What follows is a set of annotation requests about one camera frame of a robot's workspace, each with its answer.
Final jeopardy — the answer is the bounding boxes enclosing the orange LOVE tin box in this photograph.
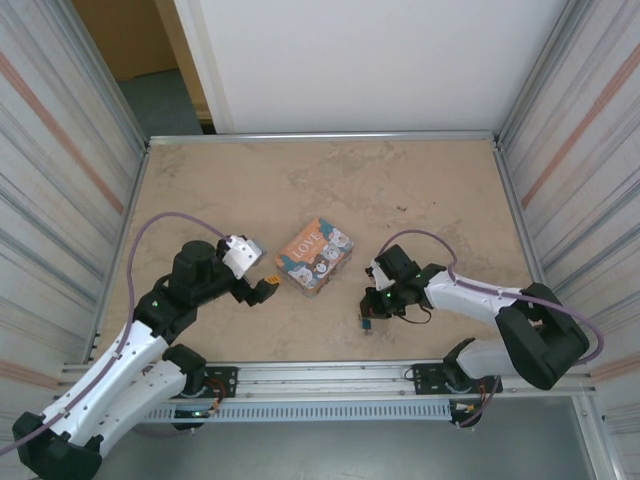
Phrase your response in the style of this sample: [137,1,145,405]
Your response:
[273,215,357,300]

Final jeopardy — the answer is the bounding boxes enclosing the grey metal sheet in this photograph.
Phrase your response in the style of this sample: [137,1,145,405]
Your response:
[49,419,601,480]

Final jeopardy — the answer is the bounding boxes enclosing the translucent striped side panel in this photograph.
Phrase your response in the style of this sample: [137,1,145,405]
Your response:
[0,0,146,416]
[502,0,640,381]

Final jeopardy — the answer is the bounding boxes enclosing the white door panel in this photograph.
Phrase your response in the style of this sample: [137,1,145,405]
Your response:
[174,0,576,135]

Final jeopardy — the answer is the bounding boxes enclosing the brown cardboard board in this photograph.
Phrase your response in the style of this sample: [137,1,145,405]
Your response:
[72,0,179,81]

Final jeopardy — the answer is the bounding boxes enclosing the long aluminium mounting rail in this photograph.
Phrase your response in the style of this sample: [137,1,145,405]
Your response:
[58,359,599,404]

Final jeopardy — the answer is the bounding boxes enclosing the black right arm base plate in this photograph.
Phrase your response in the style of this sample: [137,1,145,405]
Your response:
[410,363,503,399]

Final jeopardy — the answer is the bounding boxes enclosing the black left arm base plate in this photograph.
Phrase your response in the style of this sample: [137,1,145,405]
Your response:
[202,366,239,399]

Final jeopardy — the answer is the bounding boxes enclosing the aluminium table side rail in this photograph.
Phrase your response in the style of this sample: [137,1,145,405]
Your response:
[87,144,154,364]
[492,142,559,341]

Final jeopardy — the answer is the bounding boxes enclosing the slotted grey cable duct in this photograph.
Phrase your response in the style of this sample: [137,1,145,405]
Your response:
[139,402,455,424]

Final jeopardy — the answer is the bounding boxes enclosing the aluminium table edge rail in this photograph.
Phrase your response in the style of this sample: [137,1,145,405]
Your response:
[147,131,503,147]

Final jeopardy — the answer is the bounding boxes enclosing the aluminium frame post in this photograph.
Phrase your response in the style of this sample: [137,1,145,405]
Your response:
[497,0,594,149]
[47,0,151,154]

